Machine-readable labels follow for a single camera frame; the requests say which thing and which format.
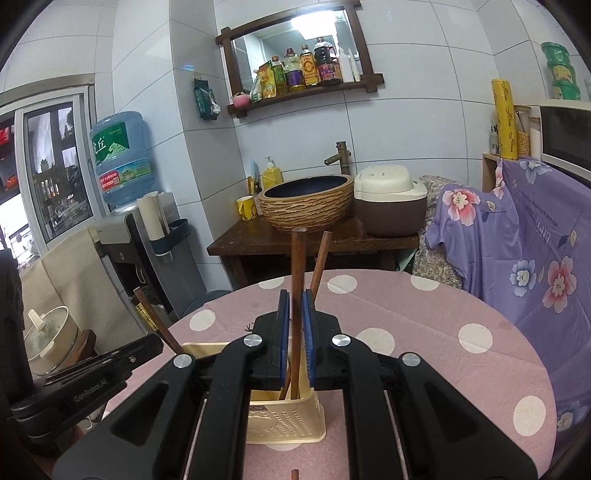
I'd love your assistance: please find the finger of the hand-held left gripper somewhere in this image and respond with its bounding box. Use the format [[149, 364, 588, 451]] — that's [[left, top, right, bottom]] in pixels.
[[44, 333, 165, 383], [60, 349, 160, 393]]

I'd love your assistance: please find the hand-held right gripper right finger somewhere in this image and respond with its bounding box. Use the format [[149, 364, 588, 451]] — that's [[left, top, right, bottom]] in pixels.
[[301, 288, 539, 480]]

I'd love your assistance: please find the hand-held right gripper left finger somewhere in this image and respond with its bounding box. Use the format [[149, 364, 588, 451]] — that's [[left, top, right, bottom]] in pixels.
[[52, 288, 293, 480]]

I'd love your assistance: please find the cream plastic utensil holder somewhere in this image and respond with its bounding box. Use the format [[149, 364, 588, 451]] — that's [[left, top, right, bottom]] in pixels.
[[182, 342, 328, 452]]

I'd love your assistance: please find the dark wooden stool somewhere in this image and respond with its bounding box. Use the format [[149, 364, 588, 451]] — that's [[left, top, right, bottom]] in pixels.
[[69, 329, 100, 366]]

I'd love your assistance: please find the cream pot with glass lid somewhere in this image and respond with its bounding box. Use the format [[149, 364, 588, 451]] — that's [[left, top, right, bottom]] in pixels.
[[23, 305, 79, 377]]

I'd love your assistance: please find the dark wooden washstand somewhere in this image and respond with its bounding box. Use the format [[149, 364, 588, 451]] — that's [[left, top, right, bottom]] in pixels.
[[207, 215, 421, 289]]

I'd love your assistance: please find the grey water dispenser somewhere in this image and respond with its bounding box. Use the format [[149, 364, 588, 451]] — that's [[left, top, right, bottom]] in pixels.
[[90, 191, 208, 320]]

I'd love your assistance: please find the pink polka dot tablecloth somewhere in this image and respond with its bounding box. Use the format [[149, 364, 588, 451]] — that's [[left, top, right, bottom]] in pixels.
[[104, 270, 557, 480]]

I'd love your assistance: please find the woven pattern wash basin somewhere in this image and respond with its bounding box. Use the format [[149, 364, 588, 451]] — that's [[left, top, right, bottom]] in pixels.
[[257, 175, 355, 233]]

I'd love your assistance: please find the dark blue holder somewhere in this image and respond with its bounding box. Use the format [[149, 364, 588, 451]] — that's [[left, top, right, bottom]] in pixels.
[[150, 218, 190, 256]]

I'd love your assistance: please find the cream cup tube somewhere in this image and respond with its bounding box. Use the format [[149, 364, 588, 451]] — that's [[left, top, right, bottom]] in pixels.
[[137, 193, 171, 241]]

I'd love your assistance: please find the yellow soap pump bottle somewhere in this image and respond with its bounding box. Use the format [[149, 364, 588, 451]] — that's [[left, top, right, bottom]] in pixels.
[[262, 156, 283, 190]]

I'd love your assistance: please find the white brown rice cooker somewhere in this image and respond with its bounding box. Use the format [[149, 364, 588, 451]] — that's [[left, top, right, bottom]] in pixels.
[[353, 165, 428, 239]]

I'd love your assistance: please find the bronze bamboo faucet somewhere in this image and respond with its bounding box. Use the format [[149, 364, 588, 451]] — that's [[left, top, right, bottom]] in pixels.
[[324, 141, 352, 176]]

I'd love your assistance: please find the blue water jug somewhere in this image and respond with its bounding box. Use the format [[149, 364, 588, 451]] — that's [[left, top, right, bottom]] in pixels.
[[89, 111, 155, 213]]

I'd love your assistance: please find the white sliding window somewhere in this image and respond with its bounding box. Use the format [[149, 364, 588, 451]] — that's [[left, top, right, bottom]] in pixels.
[[0, 85, 109, 260]]

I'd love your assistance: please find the green hanging packet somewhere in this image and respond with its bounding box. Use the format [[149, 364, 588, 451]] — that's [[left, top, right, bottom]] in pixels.
[[193, 78, 219, 121]]

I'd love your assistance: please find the yellow green pouch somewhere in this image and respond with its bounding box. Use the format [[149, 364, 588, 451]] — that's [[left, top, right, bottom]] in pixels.
[[252, 62, 276, 102]]

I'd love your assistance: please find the light wooden cabinet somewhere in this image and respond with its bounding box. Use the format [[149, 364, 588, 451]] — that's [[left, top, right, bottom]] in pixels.
[[482, 152, 504, 193]]

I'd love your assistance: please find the purple floral cloth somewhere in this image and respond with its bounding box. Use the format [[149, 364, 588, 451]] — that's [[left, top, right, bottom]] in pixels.
[[425, 157, 591, 444]]

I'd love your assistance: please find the green seasoning bottle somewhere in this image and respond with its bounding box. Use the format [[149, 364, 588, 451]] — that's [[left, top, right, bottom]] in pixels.
[[271, 56, 288, 97]]

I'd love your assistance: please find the oil bottle with purple label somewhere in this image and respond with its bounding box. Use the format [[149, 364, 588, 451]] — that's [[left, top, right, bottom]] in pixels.
[[283, 48, 306, 92]]

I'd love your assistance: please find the amber bottle with red label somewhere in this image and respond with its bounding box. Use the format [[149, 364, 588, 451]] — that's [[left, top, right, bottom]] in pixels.
[[299, 45, 320, 88]]

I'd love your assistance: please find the dark soy sauce bottle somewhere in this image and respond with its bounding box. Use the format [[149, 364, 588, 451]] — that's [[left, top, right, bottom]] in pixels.
[[314, 37, 343, 86]]

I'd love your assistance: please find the white plastic bottle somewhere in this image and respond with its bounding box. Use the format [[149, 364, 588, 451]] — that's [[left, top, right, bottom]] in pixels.
[[338, 46, 355, 84]]

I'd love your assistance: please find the wooden framed mirror shelf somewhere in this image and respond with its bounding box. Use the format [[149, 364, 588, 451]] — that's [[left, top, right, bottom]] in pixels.
[[215, 0, 385, 119]]

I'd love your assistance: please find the yellow patterned roll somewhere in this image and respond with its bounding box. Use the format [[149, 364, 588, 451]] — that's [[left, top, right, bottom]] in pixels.
[[491, 79, 515, 160]]

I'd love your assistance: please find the white microwave oven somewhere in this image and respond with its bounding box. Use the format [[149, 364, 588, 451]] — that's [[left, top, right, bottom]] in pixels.
[[529, 99, 591, 185]]

